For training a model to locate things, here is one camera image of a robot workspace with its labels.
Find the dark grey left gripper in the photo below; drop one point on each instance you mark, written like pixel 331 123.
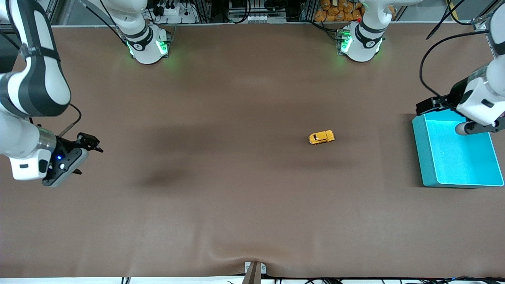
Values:
pixel 448 99

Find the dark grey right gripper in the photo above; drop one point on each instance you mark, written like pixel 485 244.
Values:
pixel 69 146

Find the yellow beetle toy car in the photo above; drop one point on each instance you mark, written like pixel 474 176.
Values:
pixel 321 137

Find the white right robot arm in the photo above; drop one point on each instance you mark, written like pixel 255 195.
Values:
pixel 43 79

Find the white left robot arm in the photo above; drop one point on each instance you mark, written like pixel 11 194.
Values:
pixel 365 39

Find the teal plastic storage bin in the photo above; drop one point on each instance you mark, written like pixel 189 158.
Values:
pixel 453 165

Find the orange-brown lumpy items bag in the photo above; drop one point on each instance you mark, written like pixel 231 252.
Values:
pixel 339 12

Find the brown table mat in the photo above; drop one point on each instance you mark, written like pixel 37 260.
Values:
pixel 236 177

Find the white power strip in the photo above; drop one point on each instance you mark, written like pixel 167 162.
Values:
pixel 177 12

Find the aluminium frame profile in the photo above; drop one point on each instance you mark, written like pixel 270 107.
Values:
pixel 483 23

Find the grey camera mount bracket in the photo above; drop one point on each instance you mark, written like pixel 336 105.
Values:
pixel 254 274

